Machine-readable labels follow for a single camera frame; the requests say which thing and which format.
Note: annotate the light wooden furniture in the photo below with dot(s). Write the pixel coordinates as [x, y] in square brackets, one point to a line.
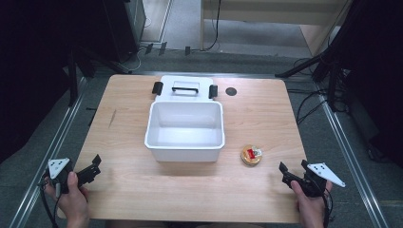
[269, 12]

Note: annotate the person's right hand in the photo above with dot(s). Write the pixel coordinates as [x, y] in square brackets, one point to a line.
[309, 207]

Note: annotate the black round table grommet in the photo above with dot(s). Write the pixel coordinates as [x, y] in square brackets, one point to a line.
[231, 91]

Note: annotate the person's left hand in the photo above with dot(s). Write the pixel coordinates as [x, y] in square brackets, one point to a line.
[74, 199]

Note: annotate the black tripod stand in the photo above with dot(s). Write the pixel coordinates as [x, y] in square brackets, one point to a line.
[331, 69]

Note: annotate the white plastic storage box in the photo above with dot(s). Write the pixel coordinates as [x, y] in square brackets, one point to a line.
[185, 148]

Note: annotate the person's legs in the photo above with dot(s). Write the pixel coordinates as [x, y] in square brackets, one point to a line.
[190, 225]

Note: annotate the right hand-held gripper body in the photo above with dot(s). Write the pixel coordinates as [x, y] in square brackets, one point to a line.
[316, 180]

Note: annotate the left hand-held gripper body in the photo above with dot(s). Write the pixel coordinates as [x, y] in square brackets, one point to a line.
[58, 171]

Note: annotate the black cabinet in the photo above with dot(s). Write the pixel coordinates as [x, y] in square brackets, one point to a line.
[125, 28]

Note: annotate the aluminium floor rail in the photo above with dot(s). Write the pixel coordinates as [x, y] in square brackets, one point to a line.
[47, 152]
[351, 158]

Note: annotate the black curtain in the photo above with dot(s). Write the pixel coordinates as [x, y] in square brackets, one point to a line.
[374, 63]
[31, 63]

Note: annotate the round golden snack packet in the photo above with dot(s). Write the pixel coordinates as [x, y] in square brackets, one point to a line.
[251, 155]

